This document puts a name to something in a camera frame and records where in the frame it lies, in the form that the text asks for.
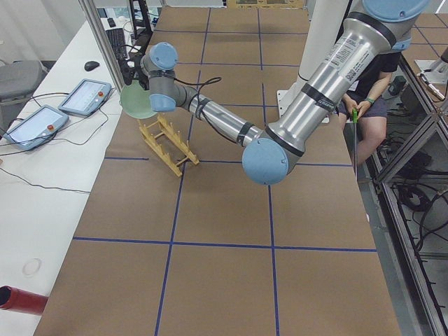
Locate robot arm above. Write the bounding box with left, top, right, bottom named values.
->
left=120, top=1, right=427, bottom=185

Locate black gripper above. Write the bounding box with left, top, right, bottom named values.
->
left=119, top=55, right=148, bottom=88

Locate black keyboard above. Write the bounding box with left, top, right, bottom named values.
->
left=105, top=28, right=127, bottom=60

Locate black computer mouse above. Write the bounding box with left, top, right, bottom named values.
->
left=84, top=61, right=99, bottom=72

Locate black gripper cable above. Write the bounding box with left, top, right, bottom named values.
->
left=173, top=76, right=223, bottom=141

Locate aluminium frame post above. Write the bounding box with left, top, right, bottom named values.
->
left=78, top=0, right=124, bottom=93

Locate seated person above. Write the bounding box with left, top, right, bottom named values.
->
left=337, top=52, right=401, bottom=165

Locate far teach pendant tablet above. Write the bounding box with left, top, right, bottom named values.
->
left=58, top=78, right=112, bottom=116

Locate red cylinder bottle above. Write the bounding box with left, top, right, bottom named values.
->
left=1, top=286, right=48, bottom=315

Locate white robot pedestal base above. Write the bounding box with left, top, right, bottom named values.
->
left=277, top=0, right=352, bottom=116

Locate light green plate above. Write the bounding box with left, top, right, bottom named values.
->
left=120, top=80, right=157, bottom=120

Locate wooden dish rack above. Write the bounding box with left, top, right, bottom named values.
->
left=138, top=114, right=200, bottom=177

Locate near teach pendant tablet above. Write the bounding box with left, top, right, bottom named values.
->
left=3, top=105, right=69, bottom=150

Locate teach pendant tablet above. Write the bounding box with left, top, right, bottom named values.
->
left=58, top=78, right=112, bottom=116
left=3, top=105, right=69, bottom=150

